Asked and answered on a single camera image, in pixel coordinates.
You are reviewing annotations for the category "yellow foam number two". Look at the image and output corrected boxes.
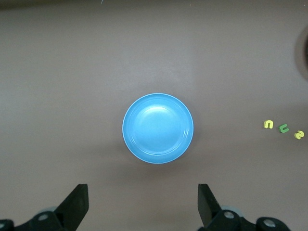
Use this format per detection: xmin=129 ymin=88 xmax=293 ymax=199
xmin=293 ymin=129 xmax=306 ymax=141

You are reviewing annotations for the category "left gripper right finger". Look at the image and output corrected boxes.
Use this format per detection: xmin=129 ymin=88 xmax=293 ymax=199
xmin=197 ymin=183 xmax=293 ymax=231

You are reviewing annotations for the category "blue plate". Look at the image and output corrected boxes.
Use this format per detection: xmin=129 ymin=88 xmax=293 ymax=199
xmin=122 ymin=93 xmax=194 ymax=165

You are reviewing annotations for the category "brown table cover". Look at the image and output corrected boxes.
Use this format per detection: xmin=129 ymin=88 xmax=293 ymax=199
xmin=0 ymin=4 xmax=308 ymax=231

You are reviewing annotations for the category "beige plate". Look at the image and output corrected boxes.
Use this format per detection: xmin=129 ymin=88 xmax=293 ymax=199
xmin=303 ymin=36 xmax=308 ymax=77

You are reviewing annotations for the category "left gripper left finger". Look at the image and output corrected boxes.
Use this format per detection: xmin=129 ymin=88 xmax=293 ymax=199
xmin=0 ymin=183 xmax=89 ymax=231

